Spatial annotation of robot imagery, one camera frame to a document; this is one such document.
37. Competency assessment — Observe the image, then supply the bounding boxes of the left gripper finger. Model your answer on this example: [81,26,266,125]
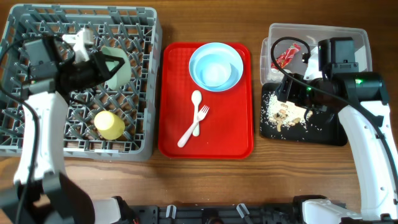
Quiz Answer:
[96,52,124,66]
[101,63,126,83]

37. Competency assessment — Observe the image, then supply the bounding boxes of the green bowl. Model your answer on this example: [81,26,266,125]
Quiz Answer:
[101,47,132,90]

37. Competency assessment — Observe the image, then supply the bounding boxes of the rice food scraps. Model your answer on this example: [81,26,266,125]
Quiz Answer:
[259,91,313,141]

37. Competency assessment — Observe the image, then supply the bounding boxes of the red snack wrapper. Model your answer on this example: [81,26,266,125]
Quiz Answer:
[276,43,301,68]

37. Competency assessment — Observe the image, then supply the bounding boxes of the yellow cup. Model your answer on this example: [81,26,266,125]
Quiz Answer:
[94,111,125,140]

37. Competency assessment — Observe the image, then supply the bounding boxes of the light blue bowl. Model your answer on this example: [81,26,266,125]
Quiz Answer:
[194,54,231,88]

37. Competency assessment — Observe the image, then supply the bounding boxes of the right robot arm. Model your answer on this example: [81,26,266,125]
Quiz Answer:
[270,37,397,223]

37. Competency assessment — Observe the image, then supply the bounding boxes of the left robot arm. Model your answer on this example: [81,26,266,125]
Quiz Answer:
[1,36,136,223]

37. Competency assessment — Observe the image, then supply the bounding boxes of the black waste tray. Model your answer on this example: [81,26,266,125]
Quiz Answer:
[262,83,348,146]

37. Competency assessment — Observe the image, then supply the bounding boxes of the grey dishwasher rack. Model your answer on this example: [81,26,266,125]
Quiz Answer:
[1,4,162,161]

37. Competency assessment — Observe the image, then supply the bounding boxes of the clear plastic bin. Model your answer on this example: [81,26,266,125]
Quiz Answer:
[260,23,373,85]

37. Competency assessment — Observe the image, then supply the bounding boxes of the red plastic tray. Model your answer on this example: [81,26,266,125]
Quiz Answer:
[158,42,254,159]

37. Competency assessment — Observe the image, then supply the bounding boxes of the light blue plate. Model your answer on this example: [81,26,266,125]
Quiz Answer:
[188,42,244,92]

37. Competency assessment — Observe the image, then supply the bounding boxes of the white plastic spoon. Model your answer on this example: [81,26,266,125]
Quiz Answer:
[191,90,202,137]

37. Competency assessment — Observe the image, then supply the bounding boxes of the white plastic fork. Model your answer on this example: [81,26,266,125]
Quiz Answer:
[177,105,210,147]

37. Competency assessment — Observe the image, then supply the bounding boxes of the right black cable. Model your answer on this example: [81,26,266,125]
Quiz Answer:
[269,36,398,194]

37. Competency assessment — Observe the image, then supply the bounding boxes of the black cable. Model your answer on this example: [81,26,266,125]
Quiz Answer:
[0,37,63,224]
[269,36,398,194]

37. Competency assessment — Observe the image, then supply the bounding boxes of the left black cable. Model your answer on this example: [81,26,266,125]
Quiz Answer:
[0,37,63,224]

